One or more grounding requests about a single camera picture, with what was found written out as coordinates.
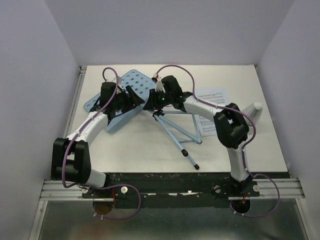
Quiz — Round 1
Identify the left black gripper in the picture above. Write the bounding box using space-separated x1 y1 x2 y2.
112 85 145 114

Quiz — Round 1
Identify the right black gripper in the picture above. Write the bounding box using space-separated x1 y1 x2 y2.
142 88 173 111

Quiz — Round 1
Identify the light blue music stand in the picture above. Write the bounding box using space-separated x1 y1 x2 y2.
83 69 203 170

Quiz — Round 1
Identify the sheet music page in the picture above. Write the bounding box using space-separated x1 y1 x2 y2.
195 115 217 136
195 87 229 105

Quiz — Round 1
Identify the grey metronome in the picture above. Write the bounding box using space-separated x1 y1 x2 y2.
242 102 263 125

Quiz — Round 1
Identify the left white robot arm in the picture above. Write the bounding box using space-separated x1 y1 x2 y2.
50 82 145 198

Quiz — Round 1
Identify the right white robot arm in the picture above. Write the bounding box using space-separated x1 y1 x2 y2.
143 74 252 196

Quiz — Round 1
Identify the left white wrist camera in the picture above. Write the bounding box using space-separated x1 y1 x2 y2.
110 77 124 94

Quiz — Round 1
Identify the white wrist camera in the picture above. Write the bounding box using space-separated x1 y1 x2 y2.
151 73 165 92
110 77 124 94

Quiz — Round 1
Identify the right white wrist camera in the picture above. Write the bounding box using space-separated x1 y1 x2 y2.
151 73 165 92

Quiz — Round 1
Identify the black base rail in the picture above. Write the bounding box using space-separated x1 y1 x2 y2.
51 171 266 210

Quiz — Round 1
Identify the aluminium frame rail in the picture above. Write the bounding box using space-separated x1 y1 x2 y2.
29 65 88 240

